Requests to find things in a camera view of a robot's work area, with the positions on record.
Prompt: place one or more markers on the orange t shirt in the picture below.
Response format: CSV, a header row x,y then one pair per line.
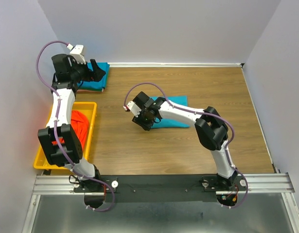
x,y
80,124

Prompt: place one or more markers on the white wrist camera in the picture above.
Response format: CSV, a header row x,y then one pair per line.
x,y
133,108
77,52

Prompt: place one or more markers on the yellow plastic bin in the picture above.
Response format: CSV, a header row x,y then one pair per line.
x,y
89,109

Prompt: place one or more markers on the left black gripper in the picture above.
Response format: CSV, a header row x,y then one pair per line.
x,y
98,74

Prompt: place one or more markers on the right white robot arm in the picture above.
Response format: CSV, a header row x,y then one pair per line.
x,y
211,129

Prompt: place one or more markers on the folded pink t shirt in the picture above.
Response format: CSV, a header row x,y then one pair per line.
x,y
90,91

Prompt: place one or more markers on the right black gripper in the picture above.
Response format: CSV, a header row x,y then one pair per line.
x,y
146,125

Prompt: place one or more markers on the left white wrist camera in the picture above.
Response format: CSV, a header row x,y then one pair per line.
x,y
77,52

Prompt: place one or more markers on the folded green t shirt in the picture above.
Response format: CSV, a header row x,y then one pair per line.
x,y
90,89

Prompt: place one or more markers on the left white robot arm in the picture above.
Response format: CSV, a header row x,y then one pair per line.
x,y
58,139

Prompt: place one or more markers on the aluminium frame rail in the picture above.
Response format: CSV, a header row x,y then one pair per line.
x,y
268,206

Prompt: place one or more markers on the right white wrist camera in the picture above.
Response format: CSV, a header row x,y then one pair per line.
x,y
133,108

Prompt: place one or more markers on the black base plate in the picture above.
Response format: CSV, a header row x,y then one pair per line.
x,y
113,189

